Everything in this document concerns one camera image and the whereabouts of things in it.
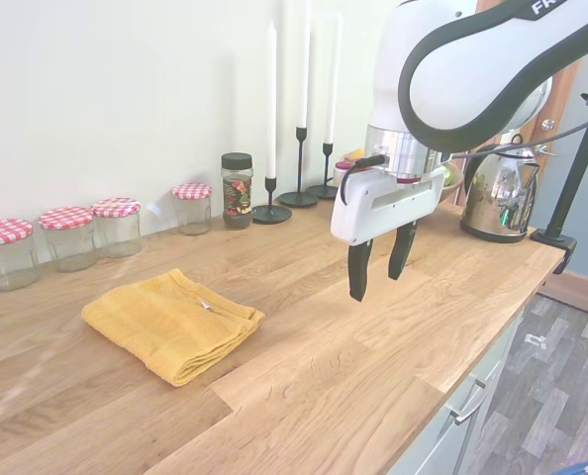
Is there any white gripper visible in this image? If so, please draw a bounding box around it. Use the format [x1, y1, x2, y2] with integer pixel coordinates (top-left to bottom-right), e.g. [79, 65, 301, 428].
[330, 165, 449, 303]

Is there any yellow terry towel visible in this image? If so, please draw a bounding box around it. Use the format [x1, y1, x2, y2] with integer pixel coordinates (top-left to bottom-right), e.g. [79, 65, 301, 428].
[80, 268, 267, 388]

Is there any black candle holder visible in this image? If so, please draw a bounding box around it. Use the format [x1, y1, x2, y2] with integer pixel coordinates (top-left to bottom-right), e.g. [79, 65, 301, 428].
[305, 142, 343, 201]
[250, 175, 294, 226]
[276, 126, 321, 209]

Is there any small jar red lid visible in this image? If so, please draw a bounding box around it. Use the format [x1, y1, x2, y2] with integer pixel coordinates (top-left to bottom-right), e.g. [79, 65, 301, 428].
[333, 159, 355, 189]

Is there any wooden fruit bowl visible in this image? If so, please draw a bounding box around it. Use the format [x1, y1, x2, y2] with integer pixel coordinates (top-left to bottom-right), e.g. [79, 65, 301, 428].
[439, 170, 466, 193]

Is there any stainless steel kettle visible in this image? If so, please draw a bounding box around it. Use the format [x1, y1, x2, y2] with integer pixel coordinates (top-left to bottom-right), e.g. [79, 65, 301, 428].
[459, 133, 543, 244]

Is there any coffee jar black lid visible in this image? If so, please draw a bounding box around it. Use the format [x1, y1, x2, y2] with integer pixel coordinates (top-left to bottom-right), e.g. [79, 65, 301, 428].
[220, 152, 254, 230]

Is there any grey cabinet front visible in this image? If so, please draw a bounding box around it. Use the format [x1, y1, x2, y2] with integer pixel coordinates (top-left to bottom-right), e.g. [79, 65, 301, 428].
[385, 294, 529, 475]

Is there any white taper candle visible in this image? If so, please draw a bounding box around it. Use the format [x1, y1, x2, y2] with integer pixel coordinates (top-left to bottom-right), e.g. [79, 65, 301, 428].
[299, 0, 312, 130]
[324, 13, 343, 145]
[265, 19, 279, 179]

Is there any glass jar red checked lid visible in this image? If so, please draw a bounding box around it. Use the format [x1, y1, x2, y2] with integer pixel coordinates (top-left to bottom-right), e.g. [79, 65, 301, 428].
[0, 219, 43, 292]
[38, 206, 98, 273]
[170, 182, 214, 237]
[91, 197, 144, 259]

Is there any black cable red connector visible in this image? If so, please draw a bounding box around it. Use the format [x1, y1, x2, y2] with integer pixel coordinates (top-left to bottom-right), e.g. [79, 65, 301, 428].
[340, 153, 388, 205]

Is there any silver cabinet handle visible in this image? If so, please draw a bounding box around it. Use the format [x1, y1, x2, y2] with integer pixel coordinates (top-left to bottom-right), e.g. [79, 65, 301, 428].
[448, 377, 488, 426]

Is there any black camera stand with clamp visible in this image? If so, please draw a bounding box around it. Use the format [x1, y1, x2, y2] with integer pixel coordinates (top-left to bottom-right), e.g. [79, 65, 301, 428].
[530, 68, 588, 275]

